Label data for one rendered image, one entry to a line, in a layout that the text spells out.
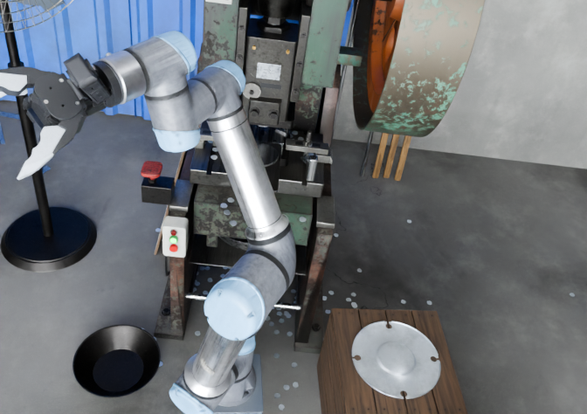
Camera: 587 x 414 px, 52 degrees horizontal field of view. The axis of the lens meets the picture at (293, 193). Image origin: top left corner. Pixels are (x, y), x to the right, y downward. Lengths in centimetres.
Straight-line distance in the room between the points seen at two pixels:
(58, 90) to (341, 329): 139
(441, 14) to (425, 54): 10
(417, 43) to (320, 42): 38
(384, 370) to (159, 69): 132
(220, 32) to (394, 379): 117
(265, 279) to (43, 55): 250
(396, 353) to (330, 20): 106
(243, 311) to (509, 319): 182
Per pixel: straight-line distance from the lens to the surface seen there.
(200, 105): 106
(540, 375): 269
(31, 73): 94
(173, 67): 100
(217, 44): 179
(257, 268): 120
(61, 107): 92
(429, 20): 146
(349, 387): 195
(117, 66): 96
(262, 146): 201
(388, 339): 208
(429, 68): 151
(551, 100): 359
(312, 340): 242
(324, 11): 173
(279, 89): 189
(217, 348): 133
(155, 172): 192
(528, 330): 281
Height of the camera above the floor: 197
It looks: 40 degrees down
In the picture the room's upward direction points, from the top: 9 degrees clockwise
